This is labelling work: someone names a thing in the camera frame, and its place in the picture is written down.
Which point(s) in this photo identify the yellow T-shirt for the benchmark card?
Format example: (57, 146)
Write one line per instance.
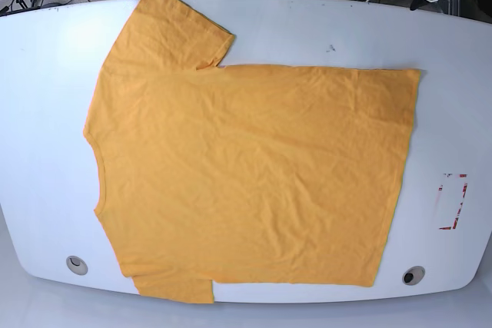
(241, 173)

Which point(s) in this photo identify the left table grommet hole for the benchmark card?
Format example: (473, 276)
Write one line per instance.
(76, 265)

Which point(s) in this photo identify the table grommet hole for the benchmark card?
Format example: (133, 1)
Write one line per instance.
(76, 265)
(413, 276)

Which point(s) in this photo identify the red tape rectangle marking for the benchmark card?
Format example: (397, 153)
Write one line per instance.
(450, 200)

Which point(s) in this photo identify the right table grommet hole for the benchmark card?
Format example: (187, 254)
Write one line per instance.
(413, 276)

